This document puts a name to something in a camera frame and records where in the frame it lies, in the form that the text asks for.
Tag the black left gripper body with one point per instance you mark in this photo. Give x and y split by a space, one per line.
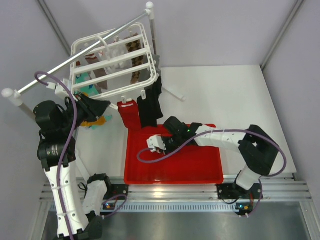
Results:
85 111

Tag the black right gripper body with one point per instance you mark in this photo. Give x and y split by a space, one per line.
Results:
172 143

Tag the black sock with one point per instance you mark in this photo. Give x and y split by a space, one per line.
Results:
146 111
156 91

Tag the white clothes peg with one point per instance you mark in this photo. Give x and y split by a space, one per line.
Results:
124 99
143 95

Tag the white plastic sock hanger frame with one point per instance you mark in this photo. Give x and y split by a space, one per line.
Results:
117 61

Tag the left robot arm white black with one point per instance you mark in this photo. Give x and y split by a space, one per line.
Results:
77 219

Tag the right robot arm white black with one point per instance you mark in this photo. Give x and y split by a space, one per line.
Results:
257 149

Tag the mustard yellow sock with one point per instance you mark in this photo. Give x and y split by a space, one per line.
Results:
99 122

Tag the red plastic bin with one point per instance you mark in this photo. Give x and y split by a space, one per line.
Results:
192 165

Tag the brown white striped sock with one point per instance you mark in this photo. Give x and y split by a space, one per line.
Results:
90 59

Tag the metal and white drying rack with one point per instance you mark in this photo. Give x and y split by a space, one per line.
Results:
105 144

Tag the brown argyle sock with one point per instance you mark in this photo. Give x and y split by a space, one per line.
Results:
137 61

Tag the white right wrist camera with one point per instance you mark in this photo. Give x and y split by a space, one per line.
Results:
155 143

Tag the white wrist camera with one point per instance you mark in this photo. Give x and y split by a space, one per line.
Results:
155 143
58 89

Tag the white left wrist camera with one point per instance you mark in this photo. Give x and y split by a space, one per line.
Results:
58 89

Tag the aluminium rail base frame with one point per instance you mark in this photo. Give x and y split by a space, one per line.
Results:
205 197

